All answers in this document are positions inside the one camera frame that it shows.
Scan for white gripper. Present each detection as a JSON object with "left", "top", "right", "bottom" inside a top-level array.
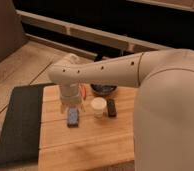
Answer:
[{"left": 59, "top": 84, "right": 85, "bottom": 114}]

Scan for white ceramic cup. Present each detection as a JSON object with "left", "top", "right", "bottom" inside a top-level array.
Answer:
[{"left": 91, "top": 97, "right": 107, "bottom": 117}]

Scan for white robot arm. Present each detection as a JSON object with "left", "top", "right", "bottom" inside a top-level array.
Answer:
[{"left": 49, "top": 49, "right": 194, "bottom": 171}]

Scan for dark round bowl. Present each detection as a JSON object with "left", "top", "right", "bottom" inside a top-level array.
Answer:
[{"left": 90, "top": 84, "right": 117, "bottom": 96}]

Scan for black remote control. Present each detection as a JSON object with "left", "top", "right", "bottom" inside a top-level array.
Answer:
[{"left": 107, "top": 99, "right": 117, "bottom": 117}]

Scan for dark gray floor mat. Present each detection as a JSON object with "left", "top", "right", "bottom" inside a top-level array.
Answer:
[{"left": 0, "top": 83, "right": 50, "bottom": 167}]

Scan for brown upholstered chair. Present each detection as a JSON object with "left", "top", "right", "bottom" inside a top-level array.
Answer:
[{"left": 0, "top": 0, "right": 27, "bottom": 62}]

